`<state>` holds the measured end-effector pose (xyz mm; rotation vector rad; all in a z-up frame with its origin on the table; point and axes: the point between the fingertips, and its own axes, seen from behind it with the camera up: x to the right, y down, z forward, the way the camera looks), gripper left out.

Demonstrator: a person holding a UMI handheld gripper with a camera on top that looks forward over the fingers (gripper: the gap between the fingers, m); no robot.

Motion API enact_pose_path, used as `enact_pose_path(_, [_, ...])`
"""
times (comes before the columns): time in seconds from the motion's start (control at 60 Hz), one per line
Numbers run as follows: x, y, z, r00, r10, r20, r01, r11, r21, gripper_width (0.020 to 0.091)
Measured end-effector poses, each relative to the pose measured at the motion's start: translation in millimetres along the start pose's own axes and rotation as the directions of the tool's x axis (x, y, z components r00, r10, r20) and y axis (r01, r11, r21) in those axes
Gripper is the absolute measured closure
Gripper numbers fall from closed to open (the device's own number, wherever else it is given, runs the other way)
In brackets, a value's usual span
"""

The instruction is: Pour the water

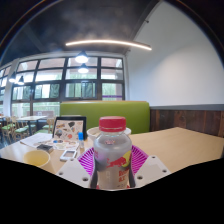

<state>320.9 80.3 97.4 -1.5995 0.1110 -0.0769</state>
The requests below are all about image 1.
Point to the group of pendant lamps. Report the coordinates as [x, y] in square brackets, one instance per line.
[81, 58]

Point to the long curved ceiling light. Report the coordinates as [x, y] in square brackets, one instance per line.
[106, 42]

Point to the small blue-capped bottle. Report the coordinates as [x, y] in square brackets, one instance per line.
[81, 141]

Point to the black framed picture stand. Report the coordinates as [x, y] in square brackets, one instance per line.
[68, 128]

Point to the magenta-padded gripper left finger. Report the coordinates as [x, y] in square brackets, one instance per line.
[71, 173]

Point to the printed sticker sheet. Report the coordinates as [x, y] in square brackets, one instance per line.
[65, 144]

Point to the white bowl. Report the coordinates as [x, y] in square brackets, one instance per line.
[91, 133]

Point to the green bench backrest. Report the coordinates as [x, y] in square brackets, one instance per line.
[133, 116]

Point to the wooden dining table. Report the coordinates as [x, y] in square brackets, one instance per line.
[31, 118]

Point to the clear red-capped drink bottle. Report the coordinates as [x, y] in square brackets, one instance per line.
[112, 156]

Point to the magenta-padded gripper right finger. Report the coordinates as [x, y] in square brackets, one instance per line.
[153, 170]

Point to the small dark box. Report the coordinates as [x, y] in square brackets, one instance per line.
[45, 148]

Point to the group of wooden green-seated chairs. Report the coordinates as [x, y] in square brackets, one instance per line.
[13, 128]

